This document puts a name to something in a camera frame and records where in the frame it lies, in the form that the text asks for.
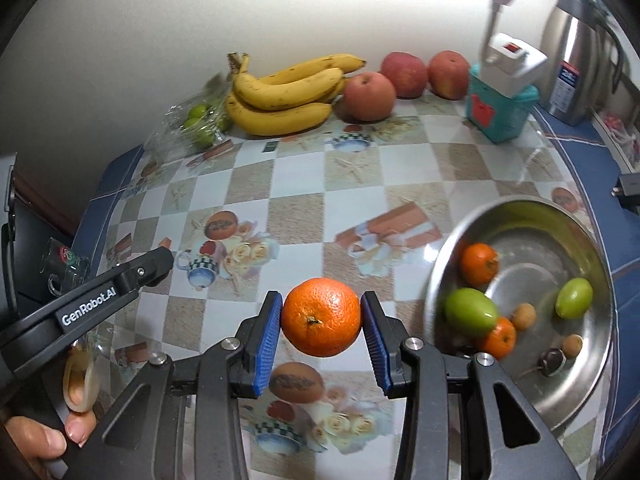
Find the pale red apple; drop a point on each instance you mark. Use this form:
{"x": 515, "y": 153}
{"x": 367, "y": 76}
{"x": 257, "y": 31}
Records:
{"x": 369, "y": 97}

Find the pink patterned packet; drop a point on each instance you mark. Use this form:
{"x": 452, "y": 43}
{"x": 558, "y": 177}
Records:
{"x": 622, "y": 135}

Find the red yellow apple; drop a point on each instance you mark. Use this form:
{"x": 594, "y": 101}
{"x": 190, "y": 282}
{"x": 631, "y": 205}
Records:
{"x": 449, "y": 75}

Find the person's left hand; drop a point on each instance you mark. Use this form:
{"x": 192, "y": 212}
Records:
{"x": 45, "y": 435}

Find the brown longan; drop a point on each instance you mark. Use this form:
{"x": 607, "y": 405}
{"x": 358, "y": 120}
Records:
{"x": 525, "y": 316}
{"x": 572, "y": 345}

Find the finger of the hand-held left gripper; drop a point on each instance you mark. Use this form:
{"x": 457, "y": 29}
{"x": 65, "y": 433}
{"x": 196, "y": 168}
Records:
{"x": 142, "y": 272}

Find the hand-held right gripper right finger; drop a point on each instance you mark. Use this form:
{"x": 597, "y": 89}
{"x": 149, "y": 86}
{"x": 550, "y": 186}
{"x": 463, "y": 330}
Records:
{"x": 375, "y": 340}

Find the large green jujube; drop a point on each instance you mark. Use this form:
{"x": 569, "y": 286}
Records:
{"x": 574, "y": 298}

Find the clear glass mug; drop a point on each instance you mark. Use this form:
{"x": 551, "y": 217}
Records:
{"x": 67, "y": 265}

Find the clear bag of green fruit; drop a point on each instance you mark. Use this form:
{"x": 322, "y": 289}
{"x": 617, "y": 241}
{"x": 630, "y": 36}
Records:
{"x": 192, "y": 122}

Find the checkered printed tablecloth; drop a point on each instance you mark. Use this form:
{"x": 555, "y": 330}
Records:
{"x": 310, "y": 200}

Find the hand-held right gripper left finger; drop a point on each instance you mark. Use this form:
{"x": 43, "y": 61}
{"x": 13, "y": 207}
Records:
{"x": 267, "y": 340}

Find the stainless steel kettle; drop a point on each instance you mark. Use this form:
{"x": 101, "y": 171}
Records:
{"x": 580, "y": 55}

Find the stainless steel basin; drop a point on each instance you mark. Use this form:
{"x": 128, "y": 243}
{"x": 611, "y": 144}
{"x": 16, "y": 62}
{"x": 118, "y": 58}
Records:
{"x": 530, "y": 255}

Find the dark plum with stem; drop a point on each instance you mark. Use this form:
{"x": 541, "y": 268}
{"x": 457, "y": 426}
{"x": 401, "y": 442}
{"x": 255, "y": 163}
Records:
{"x": 551, "y": 361}

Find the yellow banana bunch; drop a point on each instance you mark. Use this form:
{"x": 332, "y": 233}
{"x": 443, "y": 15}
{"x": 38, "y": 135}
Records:
{"x": 285, "y": 90}

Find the dark red apple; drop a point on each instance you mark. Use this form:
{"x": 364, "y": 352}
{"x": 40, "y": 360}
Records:
{"x": 405, "y": 74}

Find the large orange mandarin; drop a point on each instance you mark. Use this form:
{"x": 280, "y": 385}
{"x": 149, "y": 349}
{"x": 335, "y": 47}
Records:
{"x": 320, "y": 317}

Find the small orange mandarin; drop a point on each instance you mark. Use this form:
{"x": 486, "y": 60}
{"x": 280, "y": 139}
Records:
{"x": 479, "y": 264}

